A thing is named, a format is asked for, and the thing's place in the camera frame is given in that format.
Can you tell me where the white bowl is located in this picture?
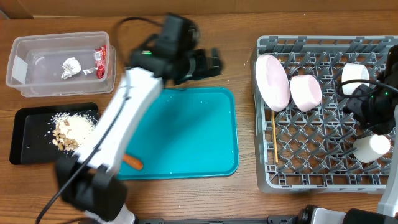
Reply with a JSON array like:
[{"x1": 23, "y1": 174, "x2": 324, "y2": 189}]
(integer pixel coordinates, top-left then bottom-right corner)
[{"x1": 341, "y1": 63, "x2": 369, "y2": 95}]

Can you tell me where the white cup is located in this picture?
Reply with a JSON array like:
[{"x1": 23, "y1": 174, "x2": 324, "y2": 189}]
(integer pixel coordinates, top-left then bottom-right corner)
[{"x1": 353, "y1": 134, "x2": 391, "y2": 163}]

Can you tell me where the pink plate with rice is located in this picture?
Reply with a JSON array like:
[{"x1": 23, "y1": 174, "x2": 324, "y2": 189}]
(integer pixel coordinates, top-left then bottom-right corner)
[{"x1": 255, "y1": 55, "x2": 290, "y2": 112}]

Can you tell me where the wooden chopstick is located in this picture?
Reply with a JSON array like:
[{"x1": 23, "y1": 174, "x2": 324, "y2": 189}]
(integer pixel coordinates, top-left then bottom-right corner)
[{"x1": 271, "y1": 110, "x2": 279, "y2": 164}]

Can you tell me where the orange carrot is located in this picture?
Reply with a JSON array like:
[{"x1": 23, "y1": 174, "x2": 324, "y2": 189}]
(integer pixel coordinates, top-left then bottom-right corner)
[{"x1": 123, "y1": 154, "x2": 144, "y2": 170}]

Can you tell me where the white paper tissue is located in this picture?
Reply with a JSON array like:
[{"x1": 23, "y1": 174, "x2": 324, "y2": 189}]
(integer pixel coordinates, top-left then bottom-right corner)
[{"x1": 61, "y1": 57, "x2": 81, "y2": 79}]

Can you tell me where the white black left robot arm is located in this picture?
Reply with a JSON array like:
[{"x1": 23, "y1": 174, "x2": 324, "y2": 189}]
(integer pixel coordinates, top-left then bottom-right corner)
[{"x1": 35, "y1": 47, "x2": 222, "y2": 223}]

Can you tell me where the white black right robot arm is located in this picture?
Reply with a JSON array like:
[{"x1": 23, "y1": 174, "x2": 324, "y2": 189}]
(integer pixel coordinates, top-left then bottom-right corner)
[{"x1": 336, "y1": 45, "x2": 397, "y2": 223}]

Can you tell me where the grey dishwasher rack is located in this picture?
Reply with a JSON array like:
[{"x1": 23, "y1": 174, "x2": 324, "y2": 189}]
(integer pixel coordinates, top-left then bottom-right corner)
[{"x1": 251, "y1": 35, "x2": 397, "y2": 194}]

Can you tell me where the clear plastic waste bin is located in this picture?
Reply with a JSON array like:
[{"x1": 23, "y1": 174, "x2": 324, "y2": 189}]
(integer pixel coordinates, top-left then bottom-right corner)
[{"x1": 6, "y1": 31, "x2": 116, "y2": 97}]

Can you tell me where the teal serving tray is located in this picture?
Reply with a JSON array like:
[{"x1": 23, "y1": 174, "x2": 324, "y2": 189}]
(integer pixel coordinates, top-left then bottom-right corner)
[{"x1": 118, "y1": 87, "x2": 239, "y2": 180}]

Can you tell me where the red snack wrapper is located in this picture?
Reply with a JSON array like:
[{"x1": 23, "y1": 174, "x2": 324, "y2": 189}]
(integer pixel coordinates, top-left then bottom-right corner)
[{"x1": 94, "y1": 45, "x2": 107, "y2": 79}]

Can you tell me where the rice and peanut pile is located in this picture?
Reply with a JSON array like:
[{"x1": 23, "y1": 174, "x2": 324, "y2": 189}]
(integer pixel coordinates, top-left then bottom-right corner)
[{"x1": 45, "y1": 112, "x2": 98, "y2": 152}]

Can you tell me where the black plastic tray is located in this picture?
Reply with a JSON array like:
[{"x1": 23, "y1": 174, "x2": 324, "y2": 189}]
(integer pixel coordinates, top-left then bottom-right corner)
[{"x1": 9, "y1": 102, "x2": 100, "y2": 165}]

